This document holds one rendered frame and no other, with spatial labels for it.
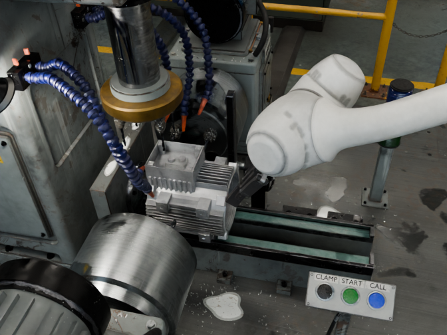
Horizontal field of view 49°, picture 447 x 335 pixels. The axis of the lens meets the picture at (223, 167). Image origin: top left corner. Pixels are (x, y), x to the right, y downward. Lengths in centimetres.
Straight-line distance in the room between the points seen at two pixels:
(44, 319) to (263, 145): 38
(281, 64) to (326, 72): 288
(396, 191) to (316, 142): 92
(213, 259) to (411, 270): 54
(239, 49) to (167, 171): 54
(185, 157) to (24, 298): 63
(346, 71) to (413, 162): 93
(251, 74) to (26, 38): 71
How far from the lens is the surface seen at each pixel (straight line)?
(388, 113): 75
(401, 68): 392
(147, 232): 101
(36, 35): 108
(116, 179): 118
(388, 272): 142
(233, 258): 131
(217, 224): 118
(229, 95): 119
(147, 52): 102
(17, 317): 71
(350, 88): 88
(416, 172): 173
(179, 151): 124
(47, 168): 114
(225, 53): 155
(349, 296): 102
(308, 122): 75
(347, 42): 418
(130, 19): 98
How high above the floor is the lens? 191
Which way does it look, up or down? 42 degrees down
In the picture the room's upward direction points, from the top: 3 degrees counter-clockwise
